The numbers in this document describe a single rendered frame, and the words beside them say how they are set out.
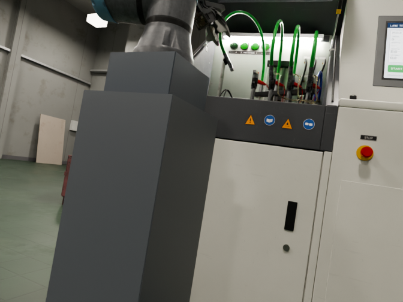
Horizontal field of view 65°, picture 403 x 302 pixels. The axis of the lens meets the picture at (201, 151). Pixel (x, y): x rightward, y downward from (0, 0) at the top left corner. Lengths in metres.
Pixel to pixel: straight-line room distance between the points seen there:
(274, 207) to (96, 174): 0.68
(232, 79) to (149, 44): 1.12
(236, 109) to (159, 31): 0.54
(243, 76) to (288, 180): 0.83
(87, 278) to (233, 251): 0.62
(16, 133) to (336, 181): 10.69
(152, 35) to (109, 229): 0.44
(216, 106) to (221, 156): 0.20
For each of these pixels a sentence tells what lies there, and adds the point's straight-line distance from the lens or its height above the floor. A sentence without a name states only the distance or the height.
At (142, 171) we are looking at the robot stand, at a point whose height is 0.64.
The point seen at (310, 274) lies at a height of 0.37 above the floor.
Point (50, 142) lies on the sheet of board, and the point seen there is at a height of 0.71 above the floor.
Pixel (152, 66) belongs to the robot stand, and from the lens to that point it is 0.72.
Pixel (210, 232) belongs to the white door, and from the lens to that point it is 1.22.
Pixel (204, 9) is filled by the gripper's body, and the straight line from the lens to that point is 1.45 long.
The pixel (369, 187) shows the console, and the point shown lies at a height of 0.69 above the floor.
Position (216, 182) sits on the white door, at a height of 0.62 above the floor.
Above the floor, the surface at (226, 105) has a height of 0.92.
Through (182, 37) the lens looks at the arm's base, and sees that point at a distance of 0.79.
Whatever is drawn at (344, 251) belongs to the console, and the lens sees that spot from 1.19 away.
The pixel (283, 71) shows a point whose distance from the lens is 1.77.
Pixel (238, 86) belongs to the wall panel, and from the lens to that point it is 1.82.
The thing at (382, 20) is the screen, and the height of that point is 1.42.
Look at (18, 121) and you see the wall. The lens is 11.34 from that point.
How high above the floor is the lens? 0.67
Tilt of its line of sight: 3 degrees up
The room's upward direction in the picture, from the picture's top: 9 degrees clockwise
